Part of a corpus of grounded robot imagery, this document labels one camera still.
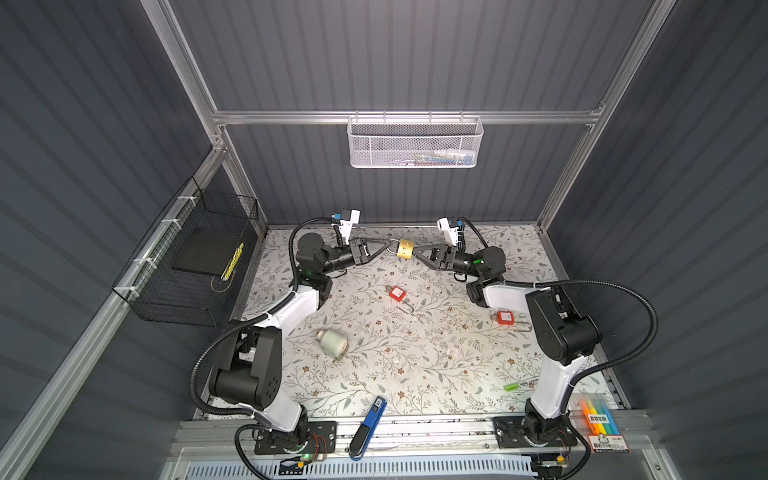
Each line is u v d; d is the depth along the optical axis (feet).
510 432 2.41
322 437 2.38
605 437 2.37
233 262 2.42
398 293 3.25
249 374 1.48
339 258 2.30
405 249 2.45
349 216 2.37
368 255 2.36
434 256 2.47
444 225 2.51
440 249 2.43
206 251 2.47
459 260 2.46
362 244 2.32
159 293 2.20
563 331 1.69
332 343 2.71
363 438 2.28
